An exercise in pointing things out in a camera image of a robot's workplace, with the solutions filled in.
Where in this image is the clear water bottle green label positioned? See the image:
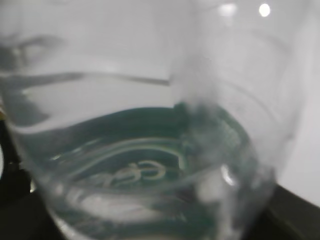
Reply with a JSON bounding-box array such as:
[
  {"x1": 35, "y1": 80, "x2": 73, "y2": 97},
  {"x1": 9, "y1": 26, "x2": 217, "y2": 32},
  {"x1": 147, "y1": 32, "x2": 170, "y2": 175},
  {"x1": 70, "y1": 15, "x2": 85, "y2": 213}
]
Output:
[{"x1": 0, "y1": 0, "x2": 311, "y2": 240}]

